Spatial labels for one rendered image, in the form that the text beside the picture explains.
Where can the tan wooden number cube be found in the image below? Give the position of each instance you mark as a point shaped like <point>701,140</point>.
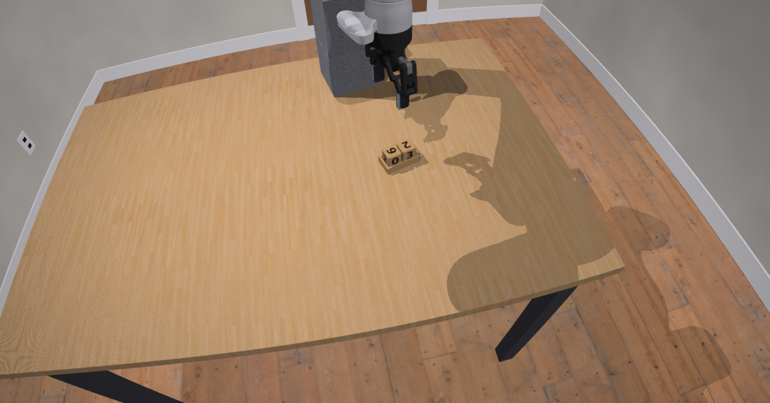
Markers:
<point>391,155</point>
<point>407,148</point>

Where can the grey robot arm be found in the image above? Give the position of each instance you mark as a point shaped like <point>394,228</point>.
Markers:
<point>380,16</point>

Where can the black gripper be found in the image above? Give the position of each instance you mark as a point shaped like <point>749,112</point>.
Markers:
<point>393,60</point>

